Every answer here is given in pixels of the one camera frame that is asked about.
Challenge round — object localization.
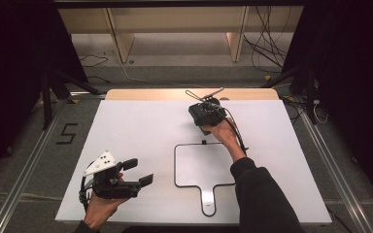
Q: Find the bundle of black floor cables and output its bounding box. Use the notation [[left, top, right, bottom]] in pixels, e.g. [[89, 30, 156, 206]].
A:
[[242, 6, 293, 74]]

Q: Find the black metal stand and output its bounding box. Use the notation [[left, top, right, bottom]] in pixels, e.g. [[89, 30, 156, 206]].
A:
[[39, 66, 104, 131], [259, 62, 320, 126]]

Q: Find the white floor cable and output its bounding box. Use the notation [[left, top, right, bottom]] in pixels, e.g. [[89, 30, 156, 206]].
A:
[[119, 60, 205, 89]]

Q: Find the white handheld whiteboard black rim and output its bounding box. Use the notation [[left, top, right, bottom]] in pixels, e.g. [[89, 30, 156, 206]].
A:
[[173, 139, 237, 217]]

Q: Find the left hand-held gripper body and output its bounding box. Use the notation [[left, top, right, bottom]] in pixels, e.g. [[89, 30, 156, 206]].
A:
[[79, 150, 144, 200]]

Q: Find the aluminium floor rail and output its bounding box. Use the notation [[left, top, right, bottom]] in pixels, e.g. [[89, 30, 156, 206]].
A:
[[298, 109, 373, 233], [0, 100, 66, 233]]

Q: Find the person's right hand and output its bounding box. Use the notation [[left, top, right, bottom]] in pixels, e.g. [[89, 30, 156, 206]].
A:
[[202, 117, 248, 163]]

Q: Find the light wooden table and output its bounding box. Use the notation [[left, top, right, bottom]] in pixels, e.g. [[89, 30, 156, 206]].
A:
[[105, 87, 280, 102]]

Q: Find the person's left hand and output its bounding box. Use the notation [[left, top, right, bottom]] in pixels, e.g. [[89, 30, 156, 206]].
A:
[[83, 192, 129, 231]]

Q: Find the thin black floor cable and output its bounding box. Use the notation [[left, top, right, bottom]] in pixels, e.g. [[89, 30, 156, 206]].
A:
[[78, 52, 110, 69]]

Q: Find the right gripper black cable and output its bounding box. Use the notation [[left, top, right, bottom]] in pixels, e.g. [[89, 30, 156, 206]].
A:
[[222, 107, 250, 155]]

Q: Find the light wooden bench frame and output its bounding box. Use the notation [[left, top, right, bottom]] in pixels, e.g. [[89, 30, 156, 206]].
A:
[[57, 6, 305, 64]]

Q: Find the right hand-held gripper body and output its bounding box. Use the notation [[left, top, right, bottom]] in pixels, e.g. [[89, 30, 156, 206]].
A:
[[185, 86, 228, 128]]

